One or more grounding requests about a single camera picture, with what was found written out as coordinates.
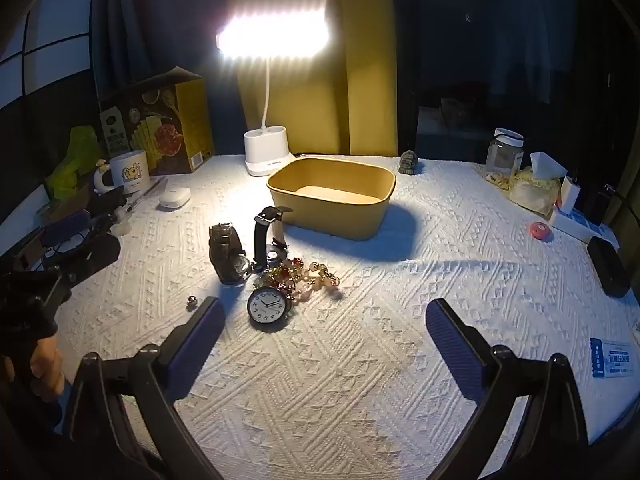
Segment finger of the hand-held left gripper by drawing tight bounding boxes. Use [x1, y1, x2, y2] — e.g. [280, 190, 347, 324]
[59, 236, 122, 285]
[41, 210, 95, 250]

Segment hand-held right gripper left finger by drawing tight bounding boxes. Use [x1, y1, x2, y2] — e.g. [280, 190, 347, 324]
[62, 296, 226, 480]

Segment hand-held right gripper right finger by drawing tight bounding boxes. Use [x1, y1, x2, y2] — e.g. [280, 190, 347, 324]
[425, 298, 588, 480]

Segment small round black clock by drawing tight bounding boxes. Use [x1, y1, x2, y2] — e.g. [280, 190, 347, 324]
[247, 285, 293, 332]

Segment brown leather strap watch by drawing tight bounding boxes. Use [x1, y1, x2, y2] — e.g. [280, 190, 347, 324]
[208, 222, 253, 286]

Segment black strap watch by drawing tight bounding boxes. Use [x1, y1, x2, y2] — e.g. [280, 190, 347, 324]
[252, 206, 294, 273]

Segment beaded bracelets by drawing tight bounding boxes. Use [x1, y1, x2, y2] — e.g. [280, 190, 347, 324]
[260, 257, 343, 303]

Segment yellow storage bin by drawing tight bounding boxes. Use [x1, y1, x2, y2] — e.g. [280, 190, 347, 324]
[266, 157, 397, 242]

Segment person's left hand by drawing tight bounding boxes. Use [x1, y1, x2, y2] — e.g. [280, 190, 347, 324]
[29, 335, 66, 403]

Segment green plastic bag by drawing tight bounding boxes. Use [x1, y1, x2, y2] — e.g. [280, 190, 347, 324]
[44, 125, 108, 201]

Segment white cartoon mug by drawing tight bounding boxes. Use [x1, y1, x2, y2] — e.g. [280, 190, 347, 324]
[93, 150, 151, 196]

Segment pen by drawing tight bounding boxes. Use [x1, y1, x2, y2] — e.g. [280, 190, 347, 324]
[125, 177, 166, 211]

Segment white earbuds case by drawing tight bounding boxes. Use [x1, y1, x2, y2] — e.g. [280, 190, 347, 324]
[158, 187, 192, 211]

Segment white textured tablecloth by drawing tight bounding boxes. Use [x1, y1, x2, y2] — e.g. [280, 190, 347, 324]
[40, 152, 640, 480]

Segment printed cardboard box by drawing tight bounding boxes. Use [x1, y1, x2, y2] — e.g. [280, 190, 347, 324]
[98, 66, 217, 177]

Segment blue and white packet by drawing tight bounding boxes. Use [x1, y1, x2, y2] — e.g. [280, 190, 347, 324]
[589, 337, 636, 378]

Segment black oblong case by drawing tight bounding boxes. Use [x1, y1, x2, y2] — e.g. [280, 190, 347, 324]
[586, 236, 632, 297]

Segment white and blue box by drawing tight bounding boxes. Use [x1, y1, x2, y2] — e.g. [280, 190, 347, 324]
[547, 207, 608, 241]

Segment yellow tissue pack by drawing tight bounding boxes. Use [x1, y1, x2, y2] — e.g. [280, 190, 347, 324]
[507, 151, 568, 216]

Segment clear plastic jar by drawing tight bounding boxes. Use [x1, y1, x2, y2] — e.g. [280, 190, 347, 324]
[485, 128, 526, 181]

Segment dark blue curtain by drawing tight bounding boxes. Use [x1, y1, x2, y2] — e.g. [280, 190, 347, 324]
[90, 0, 251, 131]

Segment white desk lamp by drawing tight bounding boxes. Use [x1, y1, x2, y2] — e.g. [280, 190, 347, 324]
[216, 7, 331, 177]

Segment yellow curtain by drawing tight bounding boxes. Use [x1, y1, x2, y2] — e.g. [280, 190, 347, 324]
[225, 0, 398, 157]

